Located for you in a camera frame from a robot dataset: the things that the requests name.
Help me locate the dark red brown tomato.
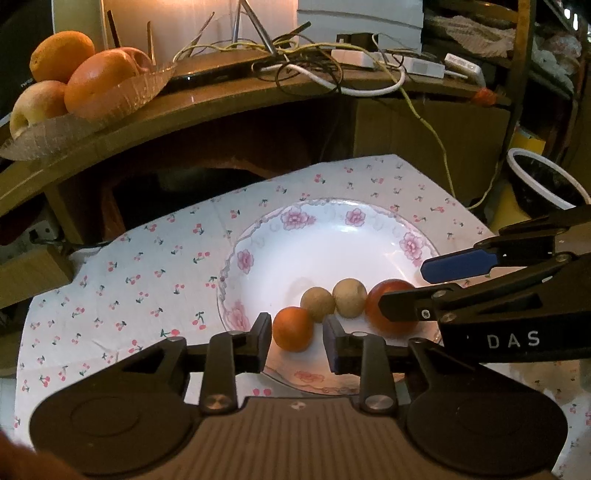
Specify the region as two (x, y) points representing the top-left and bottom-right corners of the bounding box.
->
(365, 279), (419, 338)

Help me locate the small orange fruit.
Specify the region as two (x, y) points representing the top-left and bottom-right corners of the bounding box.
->
(273, 306), (315, 352)

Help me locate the yellow container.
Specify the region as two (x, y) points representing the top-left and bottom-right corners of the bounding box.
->
(485, 180), (531, 234)

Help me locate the black bin white rim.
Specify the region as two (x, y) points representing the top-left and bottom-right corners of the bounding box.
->
(507, 148), (590, 218)

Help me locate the tan longan right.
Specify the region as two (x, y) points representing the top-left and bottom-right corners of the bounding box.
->
(332, 278), (368, 318)

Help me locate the tan longan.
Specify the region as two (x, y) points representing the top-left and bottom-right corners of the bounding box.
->
(300, 287), (335, 323)
(332, 278), (368, 318)

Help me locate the tan longan left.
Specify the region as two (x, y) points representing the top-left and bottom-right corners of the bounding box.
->
(300, 287), (335, 323)

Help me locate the white floral plate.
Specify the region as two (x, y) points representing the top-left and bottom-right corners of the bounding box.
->
(217, 199), (439, 396)

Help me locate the cherry print tablecloth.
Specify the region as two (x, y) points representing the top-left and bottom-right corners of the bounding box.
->
(13, 154), (591, 478)

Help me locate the white power strip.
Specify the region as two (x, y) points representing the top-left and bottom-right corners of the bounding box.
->
(331, 48), (445, 79)

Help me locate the wooden TV cabinet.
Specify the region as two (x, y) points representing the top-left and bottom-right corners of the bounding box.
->
(0, 68), (555, 379)

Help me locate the glass fruit dish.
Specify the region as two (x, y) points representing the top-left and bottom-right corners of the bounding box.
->
(1, 62), (176, 161)

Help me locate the black router with antennas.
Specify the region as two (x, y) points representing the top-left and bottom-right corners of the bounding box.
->
(170, 0), (288, 84)

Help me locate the large orange front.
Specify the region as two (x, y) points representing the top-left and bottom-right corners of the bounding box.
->
(64, 49), (139, 112)

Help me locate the red apple behind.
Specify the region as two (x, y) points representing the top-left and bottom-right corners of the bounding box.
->
(120, 47), (153, 74)

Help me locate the pale apple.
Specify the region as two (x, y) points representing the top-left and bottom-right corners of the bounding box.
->
(10, 80), (68, 140)

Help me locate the orange on top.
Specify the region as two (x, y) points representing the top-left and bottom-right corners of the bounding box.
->
(29, 31), (95, 83)

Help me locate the yellow thin cable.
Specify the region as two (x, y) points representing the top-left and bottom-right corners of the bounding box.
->
(172, 38), (505, 211)

